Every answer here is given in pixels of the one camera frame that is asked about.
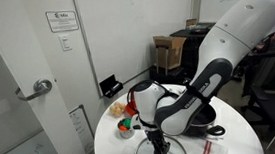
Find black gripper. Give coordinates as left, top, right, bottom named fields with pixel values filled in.
left=143, top=126, right=172, bottom=154

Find glass pot lid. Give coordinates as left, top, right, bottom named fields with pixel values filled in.
left=131, top=133, right=188, bottom=154

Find black cooking pot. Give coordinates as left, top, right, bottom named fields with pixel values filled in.
left=179, top=102, right=227, bottom=139

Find metal tin with colourful items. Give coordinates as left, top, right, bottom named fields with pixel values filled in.
left=116, top=117, right=136, bottom=141

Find red bowl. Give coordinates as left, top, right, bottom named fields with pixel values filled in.
left=123, top=101, right=139, bottom=118

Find white towel with red stripes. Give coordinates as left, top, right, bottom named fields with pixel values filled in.
left=169, top=130, right=231, bottom=154

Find beige round food pieces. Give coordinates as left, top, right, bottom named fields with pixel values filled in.
left=108, top=101, right=128, bottom=120

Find red mug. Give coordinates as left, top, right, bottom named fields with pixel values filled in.
left=128, top=88, right=137, bottom=102

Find black open case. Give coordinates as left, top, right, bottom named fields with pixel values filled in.
left=97, top=73, right=125, bottom=100

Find small leaning whiteboard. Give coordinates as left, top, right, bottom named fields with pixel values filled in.
left=68, top=104, right=97, bottom=154

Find white door with glass panel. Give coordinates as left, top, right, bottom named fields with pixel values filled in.
left=0, top=0, right=92, bottom=154

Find large cardboard box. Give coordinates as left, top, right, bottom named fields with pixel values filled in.
left=152, top=33, right=190, bottom=71

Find black office chair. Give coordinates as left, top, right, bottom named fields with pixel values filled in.
left=238, top=36, right=275, bottom=154

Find small cardboard box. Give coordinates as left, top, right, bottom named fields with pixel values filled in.
left=185, top=18, right=198, bottom=28

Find black suitcase with handle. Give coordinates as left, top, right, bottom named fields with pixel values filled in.
left=146, top=43, right=187, bottom=87

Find large blank wall whiteboard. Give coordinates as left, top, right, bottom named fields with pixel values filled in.
left=72, top=0, right=205, bottom=100

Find silver door handle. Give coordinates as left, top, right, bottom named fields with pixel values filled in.
left=13, top=77, right=54, bottom=104

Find white light switch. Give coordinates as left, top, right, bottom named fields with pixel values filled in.
left=57, top=33, right=73, bottom=53

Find white wall sign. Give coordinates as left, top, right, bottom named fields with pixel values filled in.
left=45, top=9, right=80, bottom=35

